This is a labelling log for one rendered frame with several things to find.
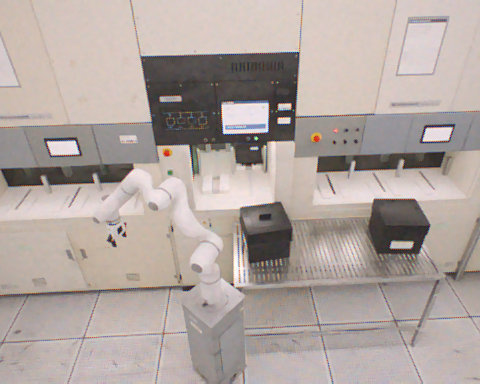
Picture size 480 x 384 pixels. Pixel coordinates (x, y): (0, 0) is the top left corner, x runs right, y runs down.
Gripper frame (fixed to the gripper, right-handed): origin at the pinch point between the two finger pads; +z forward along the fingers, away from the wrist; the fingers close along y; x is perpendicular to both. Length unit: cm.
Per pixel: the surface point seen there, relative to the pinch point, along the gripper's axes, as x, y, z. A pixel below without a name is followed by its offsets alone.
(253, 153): -39, 123, -1
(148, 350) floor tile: -5, -8, 101
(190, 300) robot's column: -49, -7, 25
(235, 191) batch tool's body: -37, 89, 14
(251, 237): -72, 32, 2
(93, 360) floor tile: 27, -28, 101
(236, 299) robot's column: -74, 3, 25
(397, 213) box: -152, 84, 0
